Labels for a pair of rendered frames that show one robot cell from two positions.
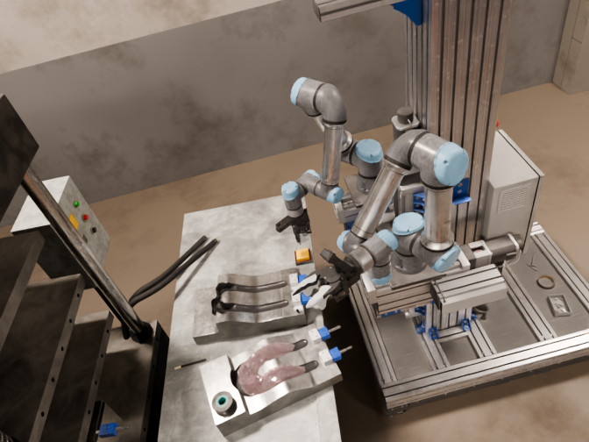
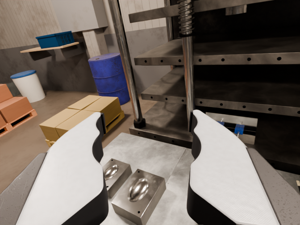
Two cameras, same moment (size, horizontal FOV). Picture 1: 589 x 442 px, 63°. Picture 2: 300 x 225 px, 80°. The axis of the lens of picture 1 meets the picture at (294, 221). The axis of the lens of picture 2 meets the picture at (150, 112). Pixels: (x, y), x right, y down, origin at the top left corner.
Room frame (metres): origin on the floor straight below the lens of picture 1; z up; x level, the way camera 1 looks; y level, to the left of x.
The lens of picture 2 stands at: (0.91, -0.06, 1.52)
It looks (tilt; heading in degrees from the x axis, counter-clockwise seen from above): 28 degrees down; 121
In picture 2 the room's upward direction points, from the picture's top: 10 degrees counter-clockwise
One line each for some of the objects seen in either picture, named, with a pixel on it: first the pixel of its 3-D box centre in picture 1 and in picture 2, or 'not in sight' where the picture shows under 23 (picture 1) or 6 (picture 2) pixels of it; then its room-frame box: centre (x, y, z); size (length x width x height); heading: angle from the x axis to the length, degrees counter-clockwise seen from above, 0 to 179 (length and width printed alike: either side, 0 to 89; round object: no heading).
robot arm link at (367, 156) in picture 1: (368, 156); not in sight; (1.72, -0.40, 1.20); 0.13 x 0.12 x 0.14; 39
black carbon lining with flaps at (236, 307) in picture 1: (248, 296); not in sight; (1.34, 0.28, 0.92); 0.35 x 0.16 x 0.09; 85
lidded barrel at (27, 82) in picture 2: not in sight; (30, 86); (-4.08, 2.52, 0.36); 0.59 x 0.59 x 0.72
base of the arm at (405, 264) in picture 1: (408, 252); not in sight; (1.22, -0.41, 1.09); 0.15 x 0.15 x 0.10
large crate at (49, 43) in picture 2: not in sight; (56, 39); (-2.57, 2.64, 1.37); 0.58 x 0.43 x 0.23; 1
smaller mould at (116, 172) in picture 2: not in sight; (111, 176); (0.35, 0.39, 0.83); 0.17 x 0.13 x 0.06; 85
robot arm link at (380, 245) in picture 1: (379, 247); not in sight; (0.99, -0.23, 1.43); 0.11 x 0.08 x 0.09; 117
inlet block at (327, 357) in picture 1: (337, 353); not in sight; (1.00, -0.03, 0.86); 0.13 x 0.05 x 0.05; 102
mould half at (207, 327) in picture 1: (247, 302); not in sight; (1.35, 0.29, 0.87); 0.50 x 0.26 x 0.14; 85
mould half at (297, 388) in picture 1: (270, 373); not in sight; (0.99, 0.24, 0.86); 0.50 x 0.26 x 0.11; 102
